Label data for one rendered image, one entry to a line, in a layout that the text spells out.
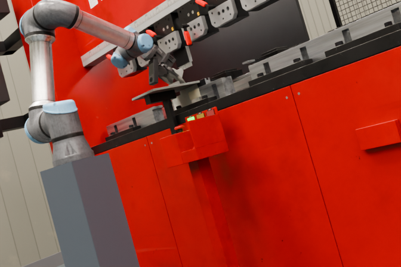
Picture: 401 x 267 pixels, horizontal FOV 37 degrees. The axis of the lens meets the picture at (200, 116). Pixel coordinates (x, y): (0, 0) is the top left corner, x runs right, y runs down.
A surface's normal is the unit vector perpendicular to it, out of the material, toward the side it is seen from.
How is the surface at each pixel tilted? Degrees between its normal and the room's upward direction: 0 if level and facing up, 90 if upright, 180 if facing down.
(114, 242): 90
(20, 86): 90
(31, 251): 90
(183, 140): 90
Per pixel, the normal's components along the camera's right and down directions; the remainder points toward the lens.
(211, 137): 0.62, -0.21
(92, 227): 0.76, -0.25
